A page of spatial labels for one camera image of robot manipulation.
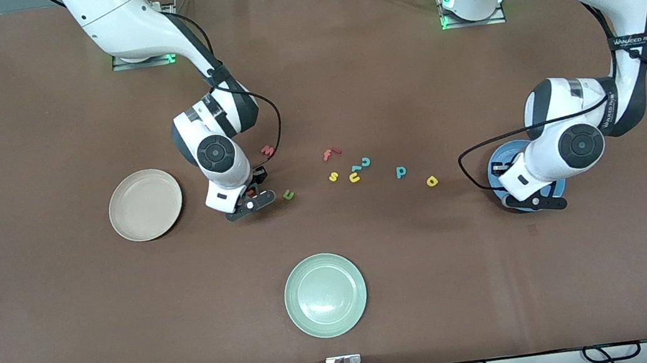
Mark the blue plate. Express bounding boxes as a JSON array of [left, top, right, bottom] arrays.
[[483, 134, 569, 218]]

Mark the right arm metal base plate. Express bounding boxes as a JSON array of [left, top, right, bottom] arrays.
[[111, 46, 177, 72]]

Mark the looped black floor cable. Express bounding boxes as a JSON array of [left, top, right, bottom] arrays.
[[581, 340, 643, 363]]

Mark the beige brown plate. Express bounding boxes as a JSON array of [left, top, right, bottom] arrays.
[[103, 165, 189, 246]]

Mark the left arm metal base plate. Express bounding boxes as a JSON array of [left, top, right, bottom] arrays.
[[439, 4, 508, 33]]

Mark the pale green plate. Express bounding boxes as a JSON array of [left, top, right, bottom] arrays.
[[279, 248, 373, 344]]

